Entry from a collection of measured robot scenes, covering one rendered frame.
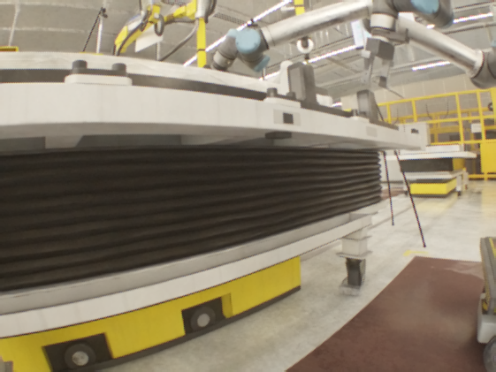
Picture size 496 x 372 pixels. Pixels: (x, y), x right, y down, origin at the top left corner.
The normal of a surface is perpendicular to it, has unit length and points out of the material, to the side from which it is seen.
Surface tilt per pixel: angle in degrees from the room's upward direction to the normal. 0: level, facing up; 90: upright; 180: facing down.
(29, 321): 90
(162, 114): 90
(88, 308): 90
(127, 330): 90
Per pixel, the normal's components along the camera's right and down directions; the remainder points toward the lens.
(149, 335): 0.65, 0.00
